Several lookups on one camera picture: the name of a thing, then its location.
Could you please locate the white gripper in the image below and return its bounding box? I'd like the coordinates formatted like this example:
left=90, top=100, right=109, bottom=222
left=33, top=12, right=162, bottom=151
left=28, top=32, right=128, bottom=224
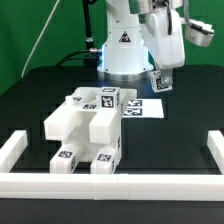
left=141, top=8, right=185, bottom=88

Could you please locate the white chair nut cube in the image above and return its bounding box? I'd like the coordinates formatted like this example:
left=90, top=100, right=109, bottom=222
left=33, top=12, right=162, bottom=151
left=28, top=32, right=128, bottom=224
left=99, top=87, right=120, bottom=109
left=150, top=71, right=168, bottom=93

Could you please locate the white chair seat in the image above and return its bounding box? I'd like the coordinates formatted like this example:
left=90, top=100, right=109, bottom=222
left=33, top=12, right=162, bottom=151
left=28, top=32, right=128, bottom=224
left=66, top=99, right=123, bottom=164

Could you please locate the white chair back frame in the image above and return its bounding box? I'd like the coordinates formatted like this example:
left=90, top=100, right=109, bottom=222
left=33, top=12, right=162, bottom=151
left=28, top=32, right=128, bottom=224
left=44, top=87, right=137, bottom=141

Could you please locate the white right fence bar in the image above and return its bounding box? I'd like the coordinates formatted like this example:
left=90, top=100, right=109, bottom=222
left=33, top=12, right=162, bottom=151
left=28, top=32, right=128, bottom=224
left=207, top=130, right=224, bottom=175

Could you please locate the white left fence bar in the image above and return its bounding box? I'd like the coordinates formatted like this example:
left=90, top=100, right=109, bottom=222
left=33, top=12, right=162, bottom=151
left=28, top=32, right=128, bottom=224
left=0, top=130, right=28, bottom=173

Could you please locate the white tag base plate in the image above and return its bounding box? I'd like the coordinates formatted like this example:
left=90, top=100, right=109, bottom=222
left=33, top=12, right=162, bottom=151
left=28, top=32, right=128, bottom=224
left=123, top=99, right=164, bottom=119

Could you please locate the black camera pole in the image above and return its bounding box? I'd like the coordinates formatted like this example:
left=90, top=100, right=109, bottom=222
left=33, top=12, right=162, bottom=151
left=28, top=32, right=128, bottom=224
left=82, top=0, right=94, bottom=49

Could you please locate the black cable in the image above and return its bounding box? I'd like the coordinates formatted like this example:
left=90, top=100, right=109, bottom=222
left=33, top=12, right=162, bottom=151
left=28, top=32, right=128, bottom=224
left=54, top=48, right=103, bottom=68

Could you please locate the white cable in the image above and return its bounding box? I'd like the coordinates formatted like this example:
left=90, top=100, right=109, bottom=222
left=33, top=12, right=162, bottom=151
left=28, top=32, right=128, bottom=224
left=21, top=0, right=62, bottom=79

